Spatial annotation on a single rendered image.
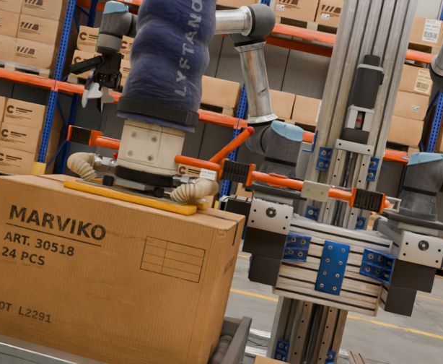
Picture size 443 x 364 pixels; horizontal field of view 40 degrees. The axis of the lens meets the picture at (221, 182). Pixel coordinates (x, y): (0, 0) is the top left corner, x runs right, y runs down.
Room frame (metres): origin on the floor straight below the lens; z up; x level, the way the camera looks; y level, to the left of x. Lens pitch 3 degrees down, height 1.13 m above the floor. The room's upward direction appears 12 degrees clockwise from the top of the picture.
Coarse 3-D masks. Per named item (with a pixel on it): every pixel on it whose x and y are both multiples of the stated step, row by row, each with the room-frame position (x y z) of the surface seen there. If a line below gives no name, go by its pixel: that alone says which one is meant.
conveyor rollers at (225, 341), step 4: (224, 336) 1.93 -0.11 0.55; (228, 336) 1.93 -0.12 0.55; (220, 340) 1.90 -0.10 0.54; (224, 340) 1.88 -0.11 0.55; (228, 340) 1.89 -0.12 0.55; (220, 344) 1.84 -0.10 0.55; (224, 344) 1.84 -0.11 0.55; (228, 344) 1.85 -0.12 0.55; (216, 348) 1.80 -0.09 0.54; (220, 348) 1.80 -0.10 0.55; (224, 348) 1.81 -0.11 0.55; (216, 352) 1.75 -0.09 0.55; (220, 352) 1.76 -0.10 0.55; (224, 352) 1.78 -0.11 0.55; (212, 356) 1.73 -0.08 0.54; (216, 356) 1.72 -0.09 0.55; (220, 356) 1.73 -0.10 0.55; (212, 360) 1.68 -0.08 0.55; (216, 360) 1.68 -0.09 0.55; (220, 360) 1.70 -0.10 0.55
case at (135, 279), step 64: (0, 192) 1.53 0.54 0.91; (64, 192) 1.50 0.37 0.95; (0, 256) 1.52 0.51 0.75; (64, 256) 1.50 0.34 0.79; (128, 256) 1.48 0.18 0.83; (192, 256) 1.46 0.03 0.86; (0, 320) 1.52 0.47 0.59; (64, 320) 1.49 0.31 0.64; (128, 320) 1.47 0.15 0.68; (192, 320) 1.45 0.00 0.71
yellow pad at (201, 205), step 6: (96, 180) 1.76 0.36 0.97; (102, 180) 1.78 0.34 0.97; (114, 180) 1.81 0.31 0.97; (120, 186) 1.75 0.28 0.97; (126, 186) 1.75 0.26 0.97; (174, 186) 1.76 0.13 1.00; (168, 192) 1.79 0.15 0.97; (192, 204) 1.72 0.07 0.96; (198, 204) 1.72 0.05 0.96; (204, 204) 1.73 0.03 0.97
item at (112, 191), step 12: (72, 180) 1.61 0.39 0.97; (108, 180) 1.60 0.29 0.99; (96, 192) 1.56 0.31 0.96; (108, 192) 1.56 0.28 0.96; (120, 192) 1.56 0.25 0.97; (132, 192) 1.57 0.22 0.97; (156, 192) 1.58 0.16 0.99; (144, 204) 1.54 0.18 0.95; (156, 204) 1.54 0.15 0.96; (168, 204) 1.53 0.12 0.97; (180, 204) 1.54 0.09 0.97
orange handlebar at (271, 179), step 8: (96, 136) 1.98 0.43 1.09; (104, 144) 1.68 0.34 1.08; (112, 144) 1.68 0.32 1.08; (176, 160) 1.65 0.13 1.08; (184, 160) 1.65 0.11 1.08; (192, 160) 1.65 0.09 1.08; (200, 160) 1.65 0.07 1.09; (208, 168) 1.64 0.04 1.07; (216, 168) 1.63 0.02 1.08; (256, 176) 1.62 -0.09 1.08; (264, 176) 1.62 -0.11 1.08; (272, 176) 1.62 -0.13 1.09; (280, 176) 1.61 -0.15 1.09; (272, 184) 1.61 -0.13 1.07; (280, 184) 1.61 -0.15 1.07; (288, 184) 1.61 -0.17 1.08; (296, 184) 1.60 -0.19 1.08; (328, 192) 1.59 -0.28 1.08; (336, 192) 1.59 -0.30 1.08; (344, 192) 1.59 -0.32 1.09
